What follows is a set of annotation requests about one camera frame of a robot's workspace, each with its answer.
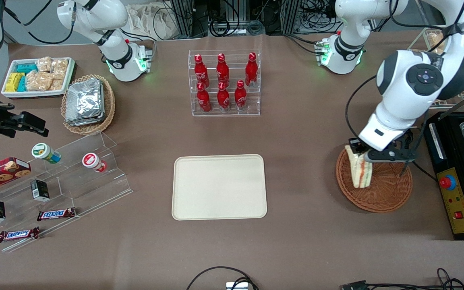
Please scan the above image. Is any triangle sandwich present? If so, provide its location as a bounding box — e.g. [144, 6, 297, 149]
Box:
[345, 145, 374, 189]

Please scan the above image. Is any white rectangular snack tray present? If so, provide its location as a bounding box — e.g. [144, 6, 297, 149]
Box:
[1, 57, 76, 99]

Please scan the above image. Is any brown round wicker basket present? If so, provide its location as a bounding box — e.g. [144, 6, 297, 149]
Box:
[336, 147, 413, 213]

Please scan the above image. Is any oval wicker basket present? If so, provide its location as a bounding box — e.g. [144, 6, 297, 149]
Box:
[61, 75, 116, 135]

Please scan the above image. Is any cream plastic serving tray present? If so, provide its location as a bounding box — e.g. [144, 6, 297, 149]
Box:
[172, 154, 268, 221]

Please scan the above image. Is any yellow snack pack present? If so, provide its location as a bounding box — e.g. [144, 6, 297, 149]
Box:
[5, 72, 25, 93]

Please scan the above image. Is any green lid yogurt cup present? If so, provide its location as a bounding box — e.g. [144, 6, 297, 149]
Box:
[31, 143, 62, 164]

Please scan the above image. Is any red cookie box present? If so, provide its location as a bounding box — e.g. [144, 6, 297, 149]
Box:
[0, 157, 32, 197]

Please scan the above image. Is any red lid yogurt cup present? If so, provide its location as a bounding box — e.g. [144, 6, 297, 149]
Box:
[82, 153, 108, 173]

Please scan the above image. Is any clear acrylic stepped shelf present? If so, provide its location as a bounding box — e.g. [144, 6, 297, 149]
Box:
[0, 131, 133, 253]

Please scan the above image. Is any snickers chocolate bar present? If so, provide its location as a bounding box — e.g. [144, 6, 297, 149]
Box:
[37, 207, 77, 222]
[0, 227, 40, 243]

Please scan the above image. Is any black machine yellow panel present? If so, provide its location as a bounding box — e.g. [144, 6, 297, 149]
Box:
[422, 111, 464, 241]

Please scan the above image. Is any red cola bottle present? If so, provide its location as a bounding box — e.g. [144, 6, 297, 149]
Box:
[245, 52, 258, 87]
[216, 53, 230, 86]
[194, 54, 210, 87]
[217, 81, 231, 112]
[234, 80, 248, 110]
[197, 83, 212, 113]

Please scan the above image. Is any clear acrylic bottle rack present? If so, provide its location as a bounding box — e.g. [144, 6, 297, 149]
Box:
[188, 50, 261, 117]

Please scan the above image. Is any beige cloth bag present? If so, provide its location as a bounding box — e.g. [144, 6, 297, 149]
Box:
[124, 3, 178, 41]

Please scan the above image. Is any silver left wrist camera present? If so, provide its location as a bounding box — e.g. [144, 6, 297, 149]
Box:
[364, 149, 417, 163]

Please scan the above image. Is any black power cord with plug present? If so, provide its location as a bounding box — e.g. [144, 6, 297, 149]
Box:
[399, 129, 438, 182]

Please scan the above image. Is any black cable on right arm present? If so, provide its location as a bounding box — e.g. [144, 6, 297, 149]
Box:
[4, 0, 75, 45]

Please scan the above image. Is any black cable with connector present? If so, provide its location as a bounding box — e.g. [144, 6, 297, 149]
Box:
[340, 267, 464, 290]

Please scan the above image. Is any aluminium frame post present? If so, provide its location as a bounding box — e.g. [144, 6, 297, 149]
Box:
[170, 0, 195, 39]
[282, 0, 301, 35]

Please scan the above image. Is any black looped cable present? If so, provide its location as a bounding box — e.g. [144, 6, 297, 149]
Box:
[186, 266, 259, 290]

